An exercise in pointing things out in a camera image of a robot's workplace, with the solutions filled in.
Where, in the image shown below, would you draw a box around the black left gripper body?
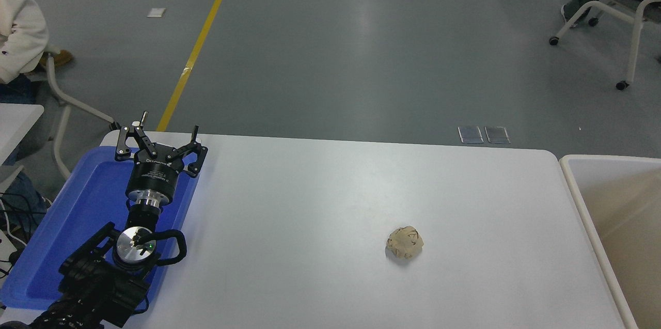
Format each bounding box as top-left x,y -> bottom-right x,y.
127,144 -> 190,200

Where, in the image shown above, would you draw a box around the metal floor plate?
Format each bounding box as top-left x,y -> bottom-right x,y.
458,126 -> 485,145
484,126 -> 512,145

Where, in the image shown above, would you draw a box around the blue plastic tray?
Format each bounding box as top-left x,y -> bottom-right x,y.
0,145 -> 202,311

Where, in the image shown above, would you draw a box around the tan shoe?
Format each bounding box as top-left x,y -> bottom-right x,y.
39,49 -> 74,68

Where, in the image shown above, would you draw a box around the small white side table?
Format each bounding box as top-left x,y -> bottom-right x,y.
0,103 -> 45,164

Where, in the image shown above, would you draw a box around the crumpled tan paper ball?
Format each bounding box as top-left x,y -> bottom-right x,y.
385,225 -> 426,260

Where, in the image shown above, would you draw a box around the large pale bin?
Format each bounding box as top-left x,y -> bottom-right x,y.
559,155 -> 661,329

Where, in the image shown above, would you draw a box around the white wheeled chair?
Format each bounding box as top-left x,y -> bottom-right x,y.
549,0 -> 661,91

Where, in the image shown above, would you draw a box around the white frame chair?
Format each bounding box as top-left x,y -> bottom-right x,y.
23,44 -> 121,181

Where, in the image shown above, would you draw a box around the black cables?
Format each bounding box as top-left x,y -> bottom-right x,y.
0,192 -> 50,277

